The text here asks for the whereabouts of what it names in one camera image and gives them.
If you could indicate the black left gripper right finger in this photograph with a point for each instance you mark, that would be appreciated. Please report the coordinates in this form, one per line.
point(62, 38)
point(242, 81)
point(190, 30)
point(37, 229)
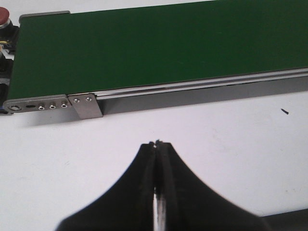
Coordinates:
point(185, 203)

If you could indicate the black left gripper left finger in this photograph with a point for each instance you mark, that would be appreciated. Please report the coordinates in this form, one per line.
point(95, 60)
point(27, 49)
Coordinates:
point(127, 205)

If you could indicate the green conveyor belt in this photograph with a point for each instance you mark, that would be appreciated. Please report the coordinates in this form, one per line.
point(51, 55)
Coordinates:
point(144, 48)

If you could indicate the red mushroom push button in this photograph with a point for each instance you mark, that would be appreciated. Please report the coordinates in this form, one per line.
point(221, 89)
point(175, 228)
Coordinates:
point(5, 22)

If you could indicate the aluminium conveyor frame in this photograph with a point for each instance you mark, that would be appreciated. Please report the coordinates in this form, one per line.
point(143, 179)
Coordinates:
point(84, 106)

